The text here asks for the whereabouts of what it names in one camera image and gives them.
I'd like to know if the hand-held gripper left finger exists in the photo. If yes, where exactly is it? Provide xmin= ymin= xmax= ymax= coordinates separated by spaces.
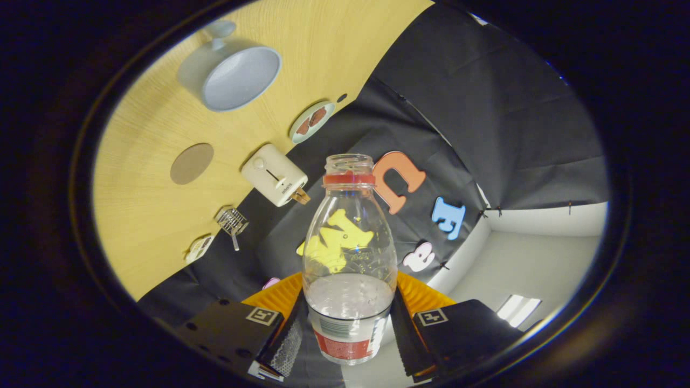
xmin=172 ymin=272 xmax=309 ymax=380

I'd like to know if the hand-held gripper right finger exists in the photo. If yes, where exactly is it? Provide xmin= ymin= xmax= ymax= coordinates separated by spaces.
xmin=389 ymin=271 xmax=525 ymax=378

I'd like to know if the clear juice bottle red label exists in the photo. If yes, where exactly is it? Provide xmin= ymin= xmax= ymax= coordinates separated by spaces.
xmin=302 ymin=154 xmax=398 ymax=366

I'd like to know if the round brown coaster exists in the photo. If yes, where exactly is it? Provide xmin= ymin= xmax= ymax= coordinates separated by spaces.
xmin=170 ymin=142 xmax=215 ymax=185

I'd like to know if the white cup with handle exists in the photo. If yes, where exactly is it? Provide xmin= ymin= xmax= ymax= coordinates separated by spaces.
xmin=177 ymin=20 xmax=282 ymax=113

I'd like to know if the long ceiling light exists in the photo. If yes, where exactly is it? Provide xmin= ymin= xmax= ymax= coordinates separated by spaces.
xmin=496 ymin=294 xmax=542 ymax=328

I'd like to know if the small white tray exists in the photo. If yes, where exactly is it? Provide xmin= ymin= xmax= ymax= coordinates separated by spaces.
xmin=184 ymin=233 xmax=215 ymax=265

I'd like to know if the white toaster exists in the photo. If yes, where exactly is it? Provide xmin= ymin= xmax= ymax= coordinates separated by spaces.
xmin=241 ymin=143 xmax=309 ymax=207

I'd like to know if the pale green plate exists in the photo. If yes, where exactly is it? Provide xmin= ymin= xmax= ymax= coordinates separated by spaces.
xmin=288 ymin=100 xmax=336 ymax=144

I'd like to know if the black backdrop cloth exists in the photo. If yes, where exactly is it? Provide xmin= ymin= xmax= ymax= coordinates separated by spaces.
xmin=137 ymin=3 xmax=610 ymax=386

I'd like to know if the wooden table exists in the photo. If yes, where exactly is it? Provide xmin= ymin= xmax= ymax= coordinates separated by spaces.
xmin=93 ymin=0 xmax=434 ymax=301

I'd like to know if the small wire basket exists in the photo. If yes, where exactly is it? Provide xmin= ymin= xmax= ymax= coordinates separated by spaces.
xmin=215 ymin=207 xmax=250 ymax=252

